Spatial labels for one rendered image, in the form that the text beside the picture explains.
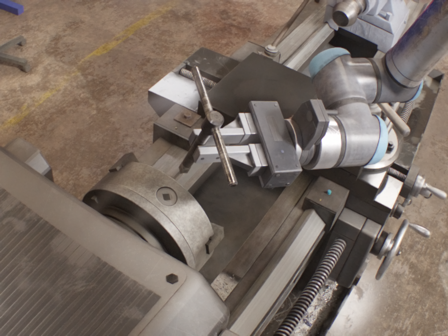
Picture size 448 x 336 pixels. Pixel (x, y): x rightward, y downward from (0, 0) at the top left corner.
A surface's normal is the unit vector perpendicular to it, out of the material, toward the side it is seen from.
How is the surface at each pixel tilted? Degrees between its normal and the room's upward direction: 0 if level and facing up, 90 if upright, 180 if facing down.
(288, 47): 0
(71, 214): 0
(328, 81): 52
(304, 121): 80
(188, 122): 0
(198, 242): 66
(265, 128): 18
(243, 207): 12
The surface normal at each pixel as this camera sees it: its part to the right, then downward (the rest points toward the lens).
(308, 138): -0.92, 0.04
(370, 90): 0.25, 0.48
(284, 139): 0.32, -0.52
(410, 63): -0.67, 0.65
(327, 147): 0.40, 0.25
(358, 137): 0.39, -0.12
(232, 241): 0.20, -0.70
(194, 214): 0.67, -0.18
